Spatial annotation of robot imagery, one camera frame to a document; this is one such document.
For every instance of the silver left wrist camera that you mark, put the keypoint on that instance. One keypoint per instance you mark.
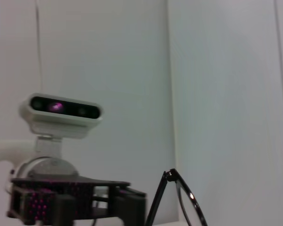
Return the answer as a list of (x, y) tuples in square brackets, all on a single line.
[(61, 120)]

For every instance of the black glasses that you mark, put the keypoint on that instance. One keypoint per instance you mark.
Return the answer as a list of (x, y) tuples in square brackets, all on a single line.
[(198, 207)]

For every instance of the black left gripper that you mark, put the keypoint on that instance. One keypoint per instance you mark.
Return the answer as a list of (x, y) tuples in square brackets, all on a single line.
[(80, 202)]

